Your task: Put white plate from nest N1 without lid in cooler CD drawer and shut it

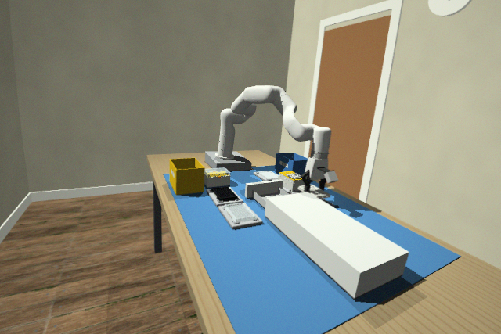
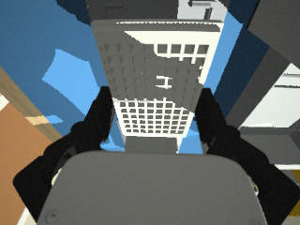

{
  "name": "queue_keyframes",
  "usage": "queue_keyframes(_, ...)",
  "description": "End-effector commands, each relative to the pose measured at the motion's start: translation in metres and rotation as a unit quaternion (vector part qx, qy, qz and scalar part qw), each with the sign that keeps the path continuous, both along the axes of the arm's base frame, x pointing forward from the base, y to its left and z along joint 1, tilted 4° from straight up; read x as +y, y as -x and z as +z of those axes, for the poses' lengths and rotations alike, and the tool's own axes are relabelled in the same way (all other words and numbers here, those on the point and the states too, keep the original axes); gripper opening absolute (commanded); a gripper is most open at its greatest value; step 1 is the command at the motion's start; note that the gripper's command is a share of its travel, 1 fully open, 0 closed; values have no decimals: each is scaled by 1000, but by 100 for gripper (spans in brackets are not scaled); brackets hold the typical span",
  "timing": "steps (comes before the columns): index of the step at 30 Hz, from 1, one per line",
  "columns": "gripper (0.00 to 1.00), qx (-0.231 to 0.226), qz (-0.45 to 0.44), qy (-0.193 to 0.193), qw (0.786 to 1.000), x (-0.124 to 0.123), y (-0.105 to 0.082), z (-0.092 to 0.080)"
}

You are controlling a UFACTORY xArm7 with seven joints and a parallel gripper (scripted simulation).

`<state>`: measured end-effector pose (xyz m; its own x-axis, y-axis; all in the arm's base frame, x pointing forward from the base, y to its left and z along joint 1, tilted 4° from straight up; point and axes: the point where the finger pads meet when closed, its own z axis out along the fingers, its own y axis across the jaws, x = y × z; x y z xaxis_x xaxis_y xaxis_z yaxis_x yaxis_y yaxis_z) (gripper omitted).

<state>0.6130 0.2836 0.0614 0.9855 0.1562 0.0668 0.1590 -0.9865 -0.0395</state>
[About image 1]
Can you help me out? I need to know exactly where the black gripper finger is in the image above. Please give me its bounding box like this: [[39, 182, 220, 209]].
[[301, 170, 312, 192], [319, 178, 326, 191]]

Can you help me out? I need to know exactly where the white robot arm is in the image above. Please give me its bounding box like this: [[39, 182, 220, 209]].
[[215, 85, 338, 183]]

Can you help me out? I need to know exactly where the dark blue open-top bin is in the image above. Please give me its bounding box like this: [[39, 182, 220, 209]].
[[275, 153, 308, 176]]

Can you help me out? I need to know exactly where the blue bench mat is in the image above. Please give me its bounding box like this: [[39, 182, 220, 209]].
[[163, 165, 461, 334]]

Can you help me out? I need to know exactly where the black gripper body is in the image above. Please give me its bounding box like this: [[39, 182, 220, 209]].
[[305, 156, 328, 180]]

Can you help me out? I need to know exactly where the yellow open-top bin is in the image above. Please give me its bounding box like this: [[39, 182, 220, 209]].
[[170, 158, 205, 195]]

